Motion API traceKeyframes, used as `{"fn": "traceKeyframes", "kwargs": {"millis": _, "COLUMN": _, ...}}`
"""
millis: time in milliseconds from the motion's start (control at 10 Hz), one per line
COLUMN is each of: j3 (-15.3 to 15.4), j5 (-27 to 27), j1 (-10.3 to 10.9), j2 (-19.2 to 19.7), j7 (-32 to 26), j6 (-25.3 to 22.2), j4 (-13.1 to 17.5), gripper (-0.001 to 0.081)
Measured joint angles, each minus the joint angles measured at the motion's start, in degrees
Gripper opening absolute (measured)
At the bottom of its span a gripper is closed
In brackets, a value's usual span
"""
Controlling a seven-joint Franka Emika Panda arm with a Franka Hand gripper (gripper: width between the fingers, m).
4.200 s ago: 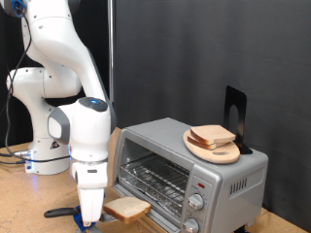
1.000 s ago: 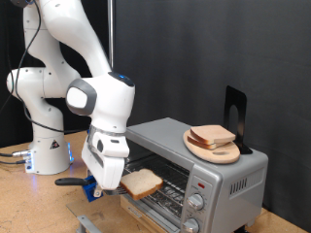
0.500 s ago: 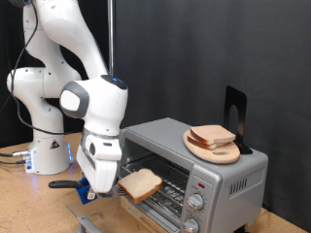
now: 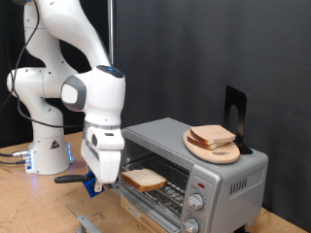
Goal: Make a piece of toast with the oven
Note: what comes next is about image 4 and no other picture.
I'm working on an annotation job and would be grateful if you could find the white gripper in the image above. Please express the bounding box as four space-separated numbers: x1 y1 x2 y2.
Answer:
80 139 123 194

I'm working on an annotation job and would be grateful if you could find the metal spatula with blue block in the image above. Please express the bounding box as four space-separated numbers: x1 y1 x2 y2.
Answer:
53 170 139 199

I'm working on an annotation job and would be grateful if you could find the glass oven door with handle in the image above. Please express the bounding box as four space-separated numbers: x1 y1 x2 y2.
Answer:
66 183 183 233

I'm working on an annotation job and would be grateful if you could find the white bread slice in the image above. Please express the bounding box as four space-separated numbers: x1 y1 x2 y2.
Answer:
190 124 237 146
120 168 169 193
187 135 229 151

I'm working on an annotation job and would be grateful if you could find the wooden box under oven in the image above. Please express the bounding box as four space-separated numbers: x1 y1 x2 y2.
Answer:
120 196 171 233

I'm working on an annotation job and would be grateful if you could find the silver oven knob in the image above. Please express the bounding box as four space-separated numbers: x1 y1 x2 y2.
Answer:
182 217 200 233
187 193 205 212

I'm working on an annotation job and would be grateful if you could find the silver toaster oven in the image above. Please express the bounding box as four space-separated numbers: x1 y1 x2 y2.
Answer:
111 116 269 233

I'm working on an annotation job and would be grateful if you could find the wooden cutting board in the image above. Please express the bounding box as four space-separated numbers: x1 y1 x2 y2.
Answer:
183 129 241 165

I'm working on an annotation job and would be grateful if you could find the vertical metal pole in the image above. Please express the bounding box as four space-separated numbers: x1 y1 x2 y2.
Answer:
107 0 117 66

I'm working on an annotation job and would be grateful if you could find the black metal bookend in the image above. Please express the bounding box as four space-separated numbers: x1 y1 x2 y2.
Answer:
223 85 254 155

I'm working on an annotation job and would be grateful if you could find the wire oven rack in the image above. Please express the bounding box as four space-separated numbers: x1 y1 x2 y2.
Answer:
120 154 190 208

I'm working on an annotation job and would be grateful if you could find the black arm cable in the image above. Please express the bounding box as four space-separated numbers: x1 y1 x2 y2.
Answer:
0 0 86 129

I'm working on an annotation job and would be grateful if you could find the black base cable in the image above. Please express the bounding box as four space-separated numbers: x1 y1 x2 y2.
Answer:
0 158 29 166
0 149 32 159

